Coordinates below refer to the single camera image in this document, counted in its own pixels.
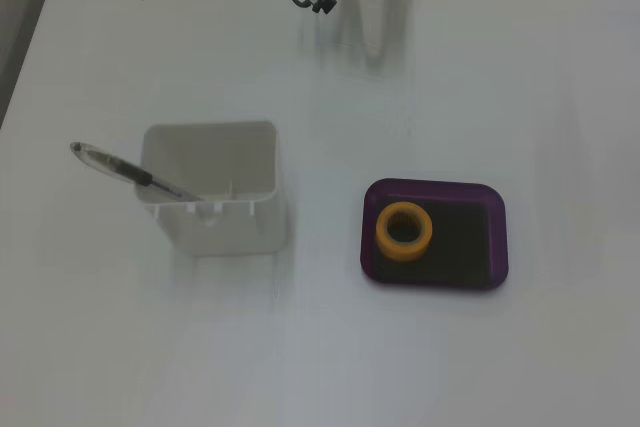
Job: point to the purple rectangular tray box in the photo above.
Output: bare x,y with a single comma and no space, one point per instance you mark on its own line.
460,247

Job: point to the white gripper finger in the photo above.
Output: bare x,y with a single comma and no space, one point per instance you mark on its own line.
375,17

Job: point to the clear black ballpoint pen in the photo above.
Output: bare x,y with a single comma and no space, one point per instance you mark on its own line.
125,169

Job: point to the yellow tape roll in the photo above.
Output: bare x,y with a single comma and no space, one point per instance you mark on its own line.
386,243

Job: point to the white square plastic container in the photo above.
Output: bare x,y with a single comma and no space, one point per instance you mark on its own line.
225,233

